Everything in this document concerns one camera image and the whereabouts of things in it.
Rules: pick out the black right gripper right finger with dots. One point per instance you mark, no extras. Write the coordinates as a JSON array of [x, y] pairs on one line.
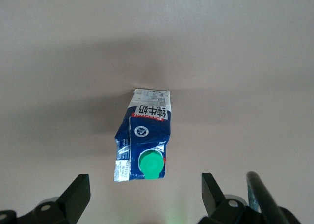
[[220, 209]]

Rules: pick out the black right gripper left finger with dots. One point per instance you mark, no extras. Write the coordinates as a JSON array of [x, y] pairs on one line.
[[71, 202]]

